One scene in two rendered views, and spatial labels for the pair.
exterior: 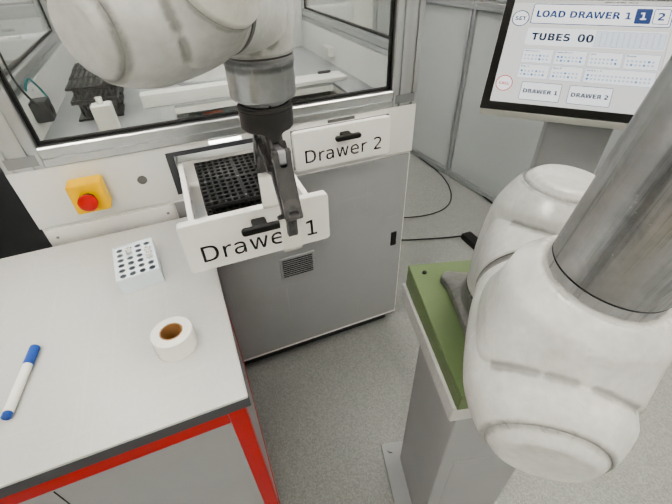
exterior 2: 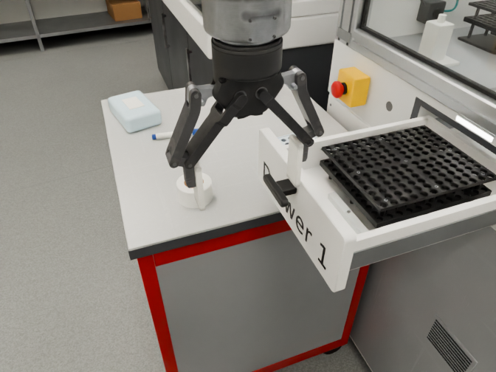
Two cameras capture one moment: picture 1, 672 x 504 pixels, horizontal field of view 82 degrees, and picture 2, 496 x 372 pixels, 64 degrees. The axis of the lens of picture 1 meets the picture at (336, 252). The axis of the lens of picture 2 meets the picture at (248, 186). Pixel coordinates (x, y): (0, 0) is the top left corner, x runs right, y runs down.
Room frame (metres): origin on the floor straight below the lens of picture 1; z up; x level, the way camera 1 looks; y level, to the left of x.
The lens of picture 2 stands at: (0.55, -0.33, 1.28)
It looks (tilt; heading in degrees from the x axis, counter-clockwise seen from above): 38 degrees down; 90
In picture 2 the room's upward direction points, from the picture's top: straight up
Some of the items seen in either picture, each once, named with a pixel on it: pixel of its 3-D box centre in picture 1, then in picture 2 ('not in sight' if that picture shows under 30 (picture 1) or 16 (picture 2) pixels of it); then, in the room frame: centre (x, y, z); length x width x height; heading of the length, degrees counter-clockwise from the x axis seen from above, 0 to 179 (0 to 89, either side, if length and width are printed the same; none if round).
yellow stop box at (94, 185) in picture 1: (89, 195); (350, 87); (0.79, 0.57, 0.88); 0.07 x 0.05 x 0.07; 111
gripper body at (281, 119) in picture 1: (268, 131); (246, 75); (0.54, 0.09, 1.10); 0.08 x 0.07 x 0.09; 21
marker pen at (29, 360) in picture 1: (21, 379); (180, 133); (0.37, 0.53, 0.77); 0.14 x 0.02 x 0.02; 14
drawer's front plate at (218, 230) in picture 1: (259, 231); (297, 200); (0.62, 0.15, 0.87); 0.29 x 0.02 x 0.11; 111
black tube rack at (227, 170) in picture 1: (240, 187); (401, 176); (0.81, 0.22, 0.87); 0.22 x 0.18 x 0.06; 21
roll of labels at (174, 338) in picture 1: (174, 338); (194, 190); (0.44, 0.29, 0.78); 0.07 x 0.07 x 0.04
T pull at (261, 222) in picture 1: (260, 224); (282, 187); (0.60, 0.14, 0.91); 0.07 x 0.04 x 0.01; 111
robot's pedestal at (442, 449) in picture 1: (461, 427); not in sight; (0.45, -0.29, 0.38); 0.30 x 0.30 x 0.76; 7
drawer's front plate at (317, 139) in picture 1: (342, 142); not in sight; (1.03, -0.03, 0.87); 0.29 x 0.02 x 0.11; 111
